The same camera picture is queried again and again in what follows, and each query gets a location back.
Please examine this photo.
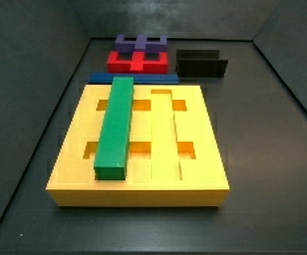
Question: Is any blue long block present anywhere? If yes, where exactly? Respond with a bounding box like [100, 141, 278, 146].
[89, 73, 179, 85]

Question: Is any yellow slotted board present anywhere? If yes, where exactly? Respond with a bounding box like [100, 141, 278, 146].
[46, 85, 229, 207]

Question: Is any green long block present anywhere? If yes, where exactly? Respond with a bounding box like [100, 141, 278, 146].
[94, 77, 134, 180]

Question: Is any red comb-shaped block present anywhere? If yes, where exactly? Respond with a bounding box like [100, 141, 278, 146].
[108, 51, 168, 74]

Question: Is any purple comb-shaped block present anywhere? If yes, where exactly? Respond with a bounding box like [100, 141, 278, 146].
[116, 34, 168, 54]

